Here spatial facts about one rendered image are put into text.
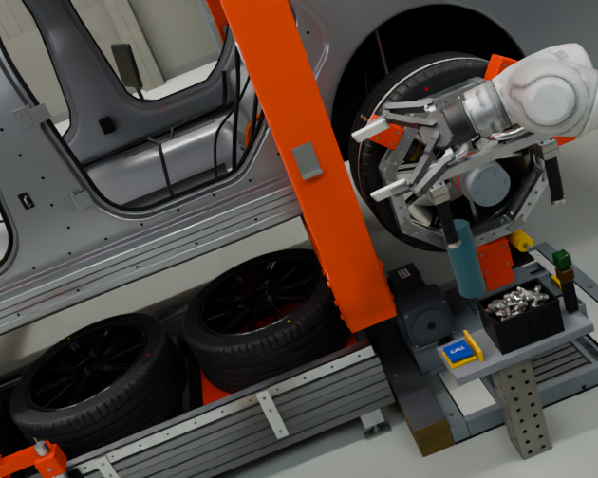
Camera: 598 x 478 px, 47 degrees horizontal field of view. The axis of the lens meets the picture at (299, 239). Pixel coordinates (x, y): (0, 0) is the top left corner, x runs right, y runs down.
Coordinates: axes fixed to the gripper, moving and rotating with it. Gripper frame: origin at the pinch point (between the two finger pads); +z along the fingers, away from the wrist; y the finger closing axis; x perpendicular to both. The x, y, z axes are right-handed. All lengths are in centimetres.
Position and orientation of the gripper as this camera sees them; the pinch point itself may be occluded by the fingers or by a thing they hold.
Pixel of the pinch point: (369, 165)
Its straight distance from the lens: 131.2
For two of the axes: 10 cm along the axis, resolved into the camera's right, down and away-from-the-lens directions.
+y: 2.2, 8.7, -4.3
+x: 4.6, 3.0, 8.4
